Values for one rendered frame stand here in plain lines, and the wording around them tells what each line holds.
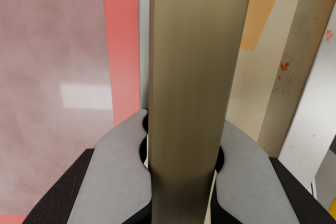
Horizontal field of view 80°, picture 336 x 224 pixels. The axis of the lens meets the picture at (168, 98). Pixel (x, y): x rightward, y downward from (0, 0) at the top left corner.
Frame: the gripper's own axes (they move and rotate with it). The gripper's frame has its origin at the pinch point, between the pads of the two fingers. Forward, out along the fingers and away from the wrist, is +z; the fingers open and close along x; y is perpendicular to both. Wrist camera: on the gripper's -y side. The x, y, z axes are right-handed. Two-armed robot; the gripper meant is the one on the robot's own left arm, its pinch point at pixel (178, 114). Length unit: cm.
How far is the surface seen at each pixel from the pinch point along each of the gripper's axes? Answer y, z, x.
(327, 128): 1.4, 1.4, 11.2
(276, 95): 0.2, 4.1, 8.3
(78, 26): -4.4, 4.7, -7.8
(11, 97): 1.8, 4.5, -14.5
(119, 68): -1.3, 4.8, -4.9
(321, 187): 122, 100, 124
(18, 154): 8.3, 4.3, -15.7
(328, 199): 135, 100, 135
